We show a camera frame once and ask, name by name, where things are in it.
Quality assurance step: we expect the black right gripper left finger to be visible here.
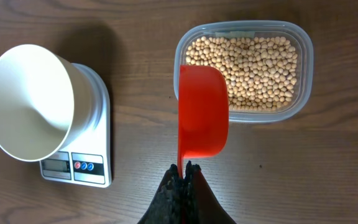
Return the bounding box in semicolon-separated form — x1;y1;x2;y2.
139;164;182;224

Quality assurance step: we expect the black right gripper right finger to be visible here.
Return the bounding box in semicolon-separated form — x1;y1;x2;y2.
183;161;236;224

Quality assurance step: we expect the red plastic measuring scoop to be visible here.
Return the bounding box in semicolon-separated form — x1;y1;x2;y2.
177;65;229;176

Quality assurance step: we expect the pile of dried soybeans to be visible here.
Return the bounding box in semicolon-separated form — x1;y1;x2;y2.
185;36;298;111

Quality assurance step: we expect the white digital kitchen scale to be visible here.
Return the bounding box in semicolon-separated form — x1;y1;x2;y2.
40;63;112;188

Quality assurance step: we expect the white round bowl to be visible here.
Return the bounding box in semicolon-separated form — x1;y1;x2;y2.
0;44;95;162

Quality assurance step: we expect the clear plastic food container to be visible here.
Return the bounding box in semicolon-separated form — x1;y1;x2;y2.
173;20;314;123

